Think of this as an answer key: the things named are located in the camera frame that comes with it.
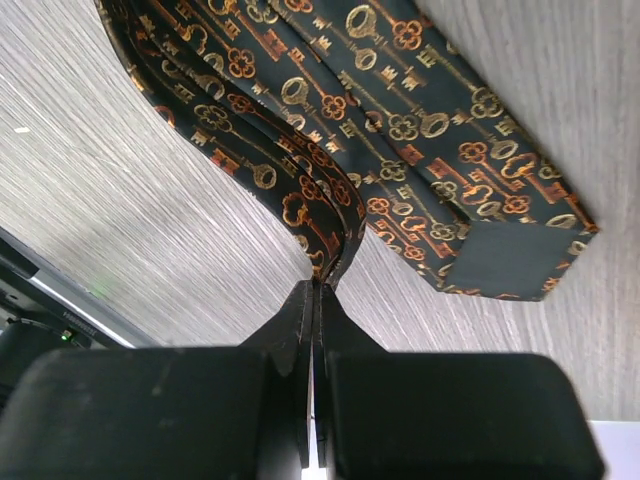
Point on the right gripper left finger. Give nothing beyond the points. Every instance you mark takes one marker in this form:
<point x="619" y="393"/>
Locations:
<point x="285" y="421"/>

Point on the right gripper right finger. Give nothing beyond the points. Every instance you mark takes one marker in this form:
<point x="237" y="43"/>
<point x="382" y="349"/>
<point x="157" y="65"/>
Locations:
<point x="333" y="330"/>

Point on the black key-pattern tie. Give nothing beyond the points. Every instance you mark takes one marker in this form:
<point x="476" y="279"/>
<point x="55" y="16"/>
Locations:
<point x="351" y="117"/>

